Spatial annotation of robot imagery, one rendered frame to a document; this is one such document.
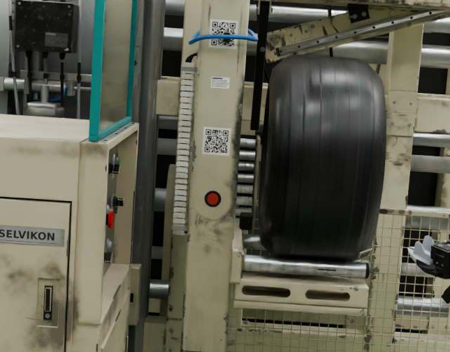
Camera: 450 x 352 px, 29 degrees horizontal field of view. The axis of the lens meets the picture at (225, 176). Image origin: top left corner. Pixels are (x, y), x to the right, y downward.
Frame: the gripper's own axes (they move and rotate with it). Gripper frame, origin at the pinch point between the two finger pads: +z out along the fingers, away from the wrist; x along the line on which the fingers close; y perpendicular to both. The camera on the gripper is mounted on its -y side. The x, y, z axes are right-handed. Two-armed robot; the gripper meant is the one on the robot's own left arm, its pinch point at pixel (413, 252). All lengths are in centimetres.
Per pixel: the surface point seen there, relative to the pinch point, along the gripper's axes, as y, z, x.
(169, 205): -27, 116, -3
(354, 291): -15.3, 15.4, 6.2
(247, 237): -14, 58, 7
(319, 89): 37.2, 29.6, -0.9
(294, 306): -17.4, 24.9, 19.5
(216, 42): 48, 58, 9
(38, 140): 56, 24, 80
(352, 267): -10.5, 18.4, 3.2
